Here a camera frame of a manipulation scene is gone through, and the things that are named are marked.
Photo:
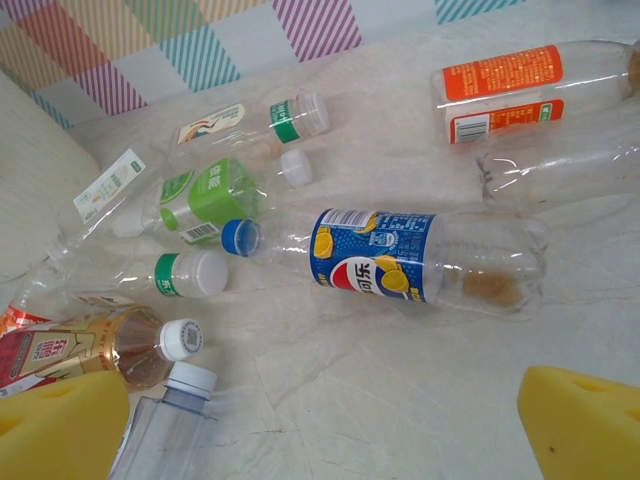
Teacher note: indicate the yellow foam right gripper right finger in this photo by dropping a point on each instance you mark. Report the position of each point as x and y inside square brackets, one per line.
[585, 430]

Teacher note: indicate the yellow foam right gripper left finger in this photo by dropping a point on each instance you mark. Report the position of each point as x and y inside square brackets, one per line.
[55, 430]

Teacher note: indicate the red gold label tea bottle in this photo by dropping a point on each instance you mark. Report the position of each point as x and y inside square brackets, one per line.
[75, 345]

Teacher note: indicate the clear unlabelled water bottle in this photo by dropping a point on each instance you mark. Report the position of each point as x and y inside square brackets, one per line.
[165, 430]

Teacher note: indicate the green band white cap bottle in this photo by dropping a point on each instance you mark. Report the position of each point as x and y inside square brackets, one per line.
[195, 272]

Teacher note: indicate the white box green label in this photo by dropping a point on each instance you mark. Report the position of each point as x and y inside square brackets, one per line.
[107, 185]

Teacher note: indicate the red label cola bottle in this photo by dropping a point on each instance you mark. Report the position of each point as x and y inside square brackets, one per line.
[550, 170]

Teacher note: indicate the blue label cola bottle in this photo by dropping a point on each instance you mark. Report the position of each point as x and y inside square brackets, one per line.
[370, 250]

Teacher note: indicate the lime green label bottle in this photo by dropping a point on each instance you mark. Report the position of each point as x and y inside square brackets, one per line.
[215, 195]

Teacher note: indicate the clear bottle white cap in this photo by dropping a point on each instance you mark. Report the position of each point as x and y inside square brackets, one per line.
[296, 167]

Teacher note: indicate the orange label plastic bottle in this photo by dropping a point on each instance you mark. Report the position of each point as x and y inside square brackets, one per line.
[500, 75]

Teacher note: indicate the cream label green band bottle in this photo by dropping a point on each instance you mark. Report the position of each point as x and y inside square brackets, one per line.
[285, 122]

